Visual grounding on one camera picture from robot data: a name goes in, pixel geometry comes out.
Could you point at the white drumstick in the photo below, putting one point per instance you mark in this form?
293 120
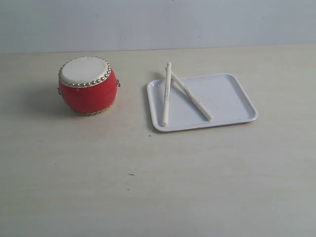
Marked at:
190 95
166 94

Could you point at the small red drum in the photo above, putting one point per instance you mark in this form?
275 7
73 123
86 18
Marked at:
88 84

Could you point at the white rectangular tray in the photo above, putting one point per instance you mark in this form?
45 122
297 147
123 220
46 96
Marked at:
221 94

